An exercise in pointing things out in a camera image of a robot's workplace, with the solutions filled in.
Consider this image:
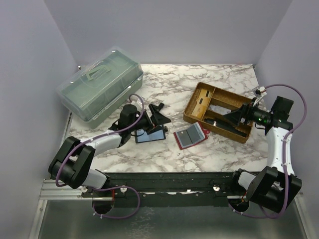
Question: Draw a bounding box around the aluminium extrusion rail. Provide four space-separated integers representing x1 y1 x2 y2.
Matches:
39 180 112 201

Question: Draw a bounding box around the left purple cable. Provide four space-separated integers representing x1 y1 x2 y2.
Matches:
55 94 146 220

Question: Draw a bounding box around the black T-shaped tool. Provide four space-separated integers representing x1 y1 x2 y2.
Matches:
158 103 164 111

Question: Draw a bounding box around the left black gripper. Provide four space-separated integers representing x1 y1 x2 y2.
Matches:
129 105 170 135

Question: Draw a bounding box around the black pen tool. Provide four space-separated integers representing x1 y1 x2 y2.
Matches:
204 118 247 137

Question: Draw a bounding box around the black leather card holder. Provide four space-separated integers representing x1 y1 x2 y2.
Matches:
134 125 167 143

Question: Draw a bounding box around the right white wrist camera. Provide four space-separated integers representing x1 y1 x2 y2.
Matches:
252 86 267 98

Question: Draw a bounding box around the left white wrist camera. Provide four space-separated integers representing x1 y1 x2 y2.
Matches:
130 96 144 107

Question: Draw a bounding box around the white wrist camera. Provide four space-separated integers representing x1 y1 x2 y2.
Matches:
130 96 144 107
252 86 267 98

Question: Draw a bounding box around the red leather card holder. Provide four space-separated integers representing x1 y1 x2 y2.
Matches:
173 122 208 150

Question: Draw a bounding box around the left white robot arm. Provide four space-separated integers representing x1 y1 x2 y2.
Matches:
48 103 171 197

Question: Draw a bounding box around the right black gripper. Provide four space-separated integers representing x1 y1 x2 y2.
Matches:
224 98 273 126

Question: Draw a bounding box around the green plastic storage box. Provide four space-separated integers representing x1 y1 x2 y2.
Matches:
57 47 144 129

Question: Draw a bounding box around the tan card in tray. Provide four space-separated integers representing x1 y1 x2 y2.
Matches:
191 89 214 119

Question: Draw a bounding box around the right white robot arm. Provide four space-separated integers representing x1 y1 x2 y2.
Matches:
224 96 302 213

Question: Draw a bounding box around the woven bamboo organizer tray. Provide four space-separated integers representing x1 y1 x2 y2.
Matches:
183 82 253 143

